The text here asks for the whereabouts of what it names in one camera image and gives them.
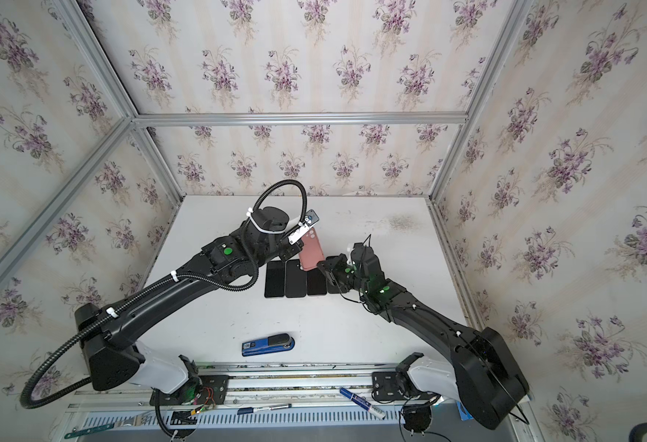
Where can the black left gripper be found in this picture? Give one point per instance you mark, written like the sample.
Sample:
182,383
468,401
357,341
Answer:
292,250

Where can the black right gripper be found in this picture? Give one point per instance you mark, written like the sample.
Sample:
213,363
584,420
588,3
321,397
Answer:
337,267

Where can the pink phone case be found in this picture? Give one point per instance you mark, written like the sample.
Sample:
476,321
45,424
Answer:
312,252

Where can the black phone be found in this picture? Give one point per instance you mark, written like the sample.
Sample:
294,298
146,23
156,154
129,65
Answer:
316,284
275,280

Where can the black phone case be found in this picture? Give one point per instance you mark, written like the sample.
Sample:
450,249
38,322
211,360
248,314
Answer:
295,280
336,283

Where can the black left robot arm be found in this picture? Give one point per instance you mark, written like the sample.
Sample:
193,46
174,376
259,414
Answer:
111,346

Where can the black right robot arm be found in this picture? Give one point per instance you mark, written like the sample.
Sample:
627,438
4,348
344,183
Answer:
489,380

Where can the blue black stapler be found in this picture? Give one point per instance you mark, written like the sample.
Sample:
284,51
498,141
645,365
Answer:
278,343

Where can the blue marker pen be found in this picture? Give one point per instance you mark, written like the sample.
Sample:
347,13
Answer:
362,403

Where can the black thin pen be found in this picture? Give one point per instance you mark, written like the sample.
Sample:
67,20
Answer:
269,408

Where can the black round connector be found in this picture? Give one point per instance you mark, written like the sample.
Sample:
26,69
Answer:
416,418

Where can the blue white cardboard box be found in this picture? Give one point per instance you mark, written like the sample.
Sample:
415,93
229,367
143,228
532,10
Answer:
463,413

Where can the green metal ruler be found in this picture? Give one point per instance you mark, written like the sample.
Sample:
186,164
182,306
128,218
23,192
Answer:
89,431

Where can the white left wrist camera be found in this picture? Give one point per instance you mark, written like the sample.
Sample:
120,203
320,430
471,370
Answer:
310,220

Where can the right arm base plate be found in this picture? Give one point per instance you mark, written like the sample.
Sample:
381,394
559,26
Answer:
389,386

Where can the aluminium rail base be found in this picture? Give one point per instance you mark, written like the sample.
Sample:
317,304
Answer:
301,385

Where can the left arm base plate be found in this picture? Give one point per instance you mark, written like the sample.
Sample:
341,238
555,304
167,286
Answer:
198,391

